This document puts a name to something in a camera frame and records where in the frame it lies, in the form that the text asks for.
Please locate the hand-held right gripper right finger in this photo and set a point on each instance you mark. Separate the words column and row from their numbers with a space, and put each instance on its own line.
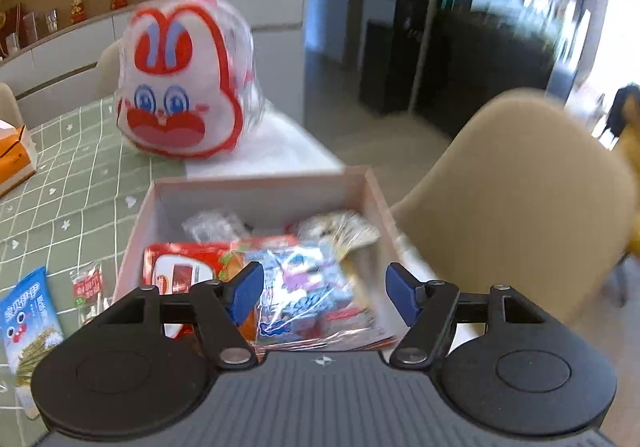
column 402, row 294

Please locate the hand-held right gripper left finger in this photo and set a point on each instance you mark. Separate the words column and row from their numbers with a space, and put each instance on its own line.
column 245, row 292

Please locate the orange red-label snack packet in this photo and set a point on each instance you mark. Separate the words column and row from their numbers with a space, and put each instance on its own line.
column 352, row 318

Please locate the shiny blue snack packet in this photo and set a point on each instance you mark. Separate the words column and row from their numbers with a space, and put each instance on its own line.
column 305, row 287

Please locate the red snack packet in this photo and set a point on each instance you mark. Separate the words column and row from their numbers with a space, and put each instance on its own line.
column 175, row 272

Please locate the pink cardboard box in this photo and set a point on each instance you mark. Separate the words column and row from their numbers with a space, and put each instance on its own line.
column 260, row 197

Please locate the clear plastic snack packet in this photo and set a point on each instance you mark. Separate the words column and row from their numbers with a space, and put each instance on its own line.
column 215, row 226

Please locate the small clear red-label packet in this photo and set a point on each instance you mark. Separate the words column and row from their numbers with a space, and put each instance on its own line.
column 89, row 289

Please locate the beige chair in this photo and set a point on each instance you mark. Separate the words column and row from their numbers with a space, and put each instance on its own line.
column 520, row 187
column 9, row 104
column 107, row 69

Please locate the green checked tablecloth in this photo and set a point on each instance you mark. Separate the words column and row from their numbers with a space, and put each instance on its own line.
column 75, row 197

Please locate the blue seaweed snack packet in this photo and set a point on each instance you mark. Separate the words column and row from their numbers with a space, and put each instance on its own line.
column 30, row 317

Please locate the rabbit-shaped snack bag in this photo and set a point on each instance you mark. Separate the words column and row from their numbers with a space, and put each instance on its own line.
column 175, row 87

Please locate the black cabinet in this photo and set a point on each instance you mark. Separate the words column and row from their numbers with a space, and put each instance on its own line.
column 395, row 57

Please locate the black fish tank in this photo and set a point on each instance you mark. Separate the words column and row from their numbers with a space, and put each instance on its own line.
column 500, row 57

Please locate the yellow cloth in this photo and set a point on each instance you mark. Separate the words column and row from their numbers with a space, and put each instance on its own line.
column 631, row 167

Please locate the orange tissue box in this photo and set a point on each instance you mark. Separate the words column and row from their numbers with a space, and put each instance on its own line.
column 15, row 157

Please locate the white cabinet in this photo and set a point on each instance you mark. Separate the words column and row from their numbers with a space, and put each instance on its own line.
column 280, row 12

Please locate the dark cloth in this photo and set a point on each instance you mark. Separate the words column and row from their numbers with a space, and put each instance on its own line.
column 622, row 107

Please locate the clear drinking glasses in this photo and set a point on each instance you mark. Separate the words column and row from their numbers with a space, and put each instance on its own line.
column 40, row 27

